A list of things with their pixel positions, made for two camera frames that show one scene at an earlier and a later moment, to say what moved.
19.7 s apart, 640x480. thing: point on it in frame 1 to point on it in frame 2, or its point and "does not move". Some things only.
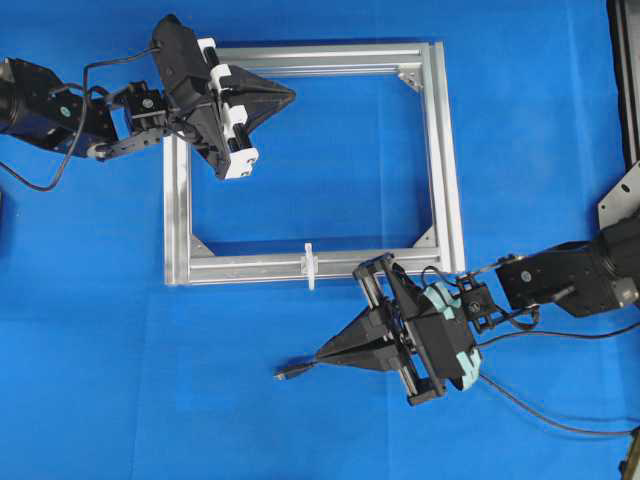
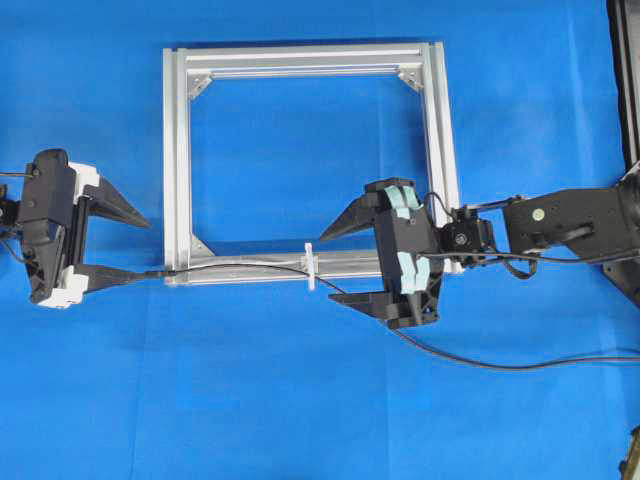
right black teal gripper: [451, 355] to [408, 244]
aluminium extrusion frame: [429, 59] does not move
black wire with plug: [284, 373] to [166, 272]
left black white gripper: [217, 132] to [52, 218]
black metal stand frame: [624, 24] does not move
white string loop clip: [309, 264] does not move
